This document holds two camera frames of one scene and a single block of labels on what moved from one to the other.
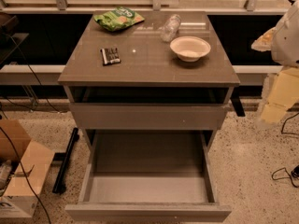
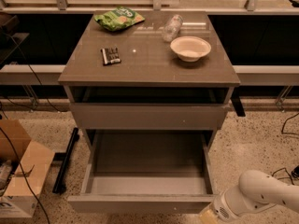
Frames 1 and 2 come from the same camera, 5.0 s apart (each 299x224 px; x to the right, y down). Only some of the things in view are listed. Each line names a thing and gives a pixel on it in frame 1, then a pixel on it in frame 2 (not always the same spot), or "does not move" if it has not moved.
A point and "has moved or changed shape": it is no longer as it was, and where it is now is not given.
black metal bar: x=60 y=185 does not move
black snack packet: x=109 y=56 does not move
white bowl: x=190 y=49 does not move
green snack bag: x=118 y=19 does not move
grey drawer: x=149 y=176 has moved or changed shape
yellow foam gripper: x=287 y=39 → x=220 y=207
